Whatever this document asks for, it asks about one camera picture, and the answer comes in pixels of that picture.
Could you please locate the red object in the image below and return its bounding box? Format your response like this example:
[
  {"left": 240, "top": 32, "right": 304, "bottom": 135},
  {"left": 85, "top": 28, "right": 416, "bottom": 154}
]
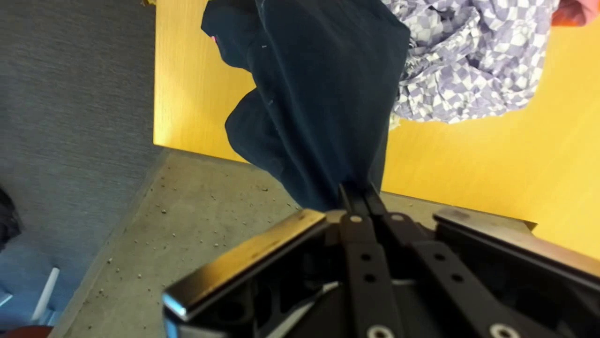
[{"left": 0, "top": 323, "right": 55, "bottom": 338}]

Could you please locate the purple white checkered shirt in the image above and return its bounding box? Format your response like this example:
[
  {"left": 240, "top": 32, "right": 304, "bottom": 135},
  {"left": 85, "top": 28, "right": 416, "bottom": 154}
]
[{"left": 381, "top": 0, "right": 561, "bottom": 130}]

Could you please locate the dark blue shirt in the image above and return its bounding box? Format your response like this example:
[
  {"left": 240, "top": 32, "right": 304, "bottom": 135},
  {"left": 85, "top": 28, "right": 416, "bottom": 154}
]
[{"left": 201, "top": 0, "right": 413, "bottom": 214}]

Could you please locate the grey speckled platform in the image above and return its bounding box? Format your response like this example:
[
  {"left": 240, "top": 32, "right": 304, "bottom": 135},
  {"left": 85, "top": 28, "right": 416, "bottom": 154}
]
[{"left": 53, "top": 146, "right": 540, "bottom": 338}]

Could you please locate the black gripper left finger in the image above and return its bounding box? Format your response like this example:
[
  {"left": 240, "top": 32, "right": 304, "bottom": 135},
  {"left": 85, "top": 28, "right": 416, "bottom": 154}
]
[{"left": 161, "top": 182, "right": 405, "bottom": 338}]

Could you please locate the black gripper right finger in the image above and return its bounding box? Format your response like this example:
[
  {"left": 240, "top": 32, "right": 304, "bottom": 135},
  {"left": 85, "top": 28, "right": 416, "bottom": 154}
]
[{"left": 366, "top": 186, "right": 600, "bottom": 338}]

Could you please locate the white stick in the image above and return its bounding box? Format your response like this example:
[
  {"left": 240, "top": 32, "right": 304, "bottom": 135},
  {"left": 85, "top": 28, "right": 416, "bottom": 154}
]
[{"left": 28, "top": 267, "right": 62, "bottom": 327}]

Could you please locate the pink shirt with orange print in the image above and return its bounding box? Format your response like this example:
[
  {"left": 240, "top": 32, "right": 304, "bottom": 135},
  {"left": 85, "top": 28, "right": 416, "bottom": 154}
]
[{"left": 551, "top": 0, "right": 600, "bottom": 28}]

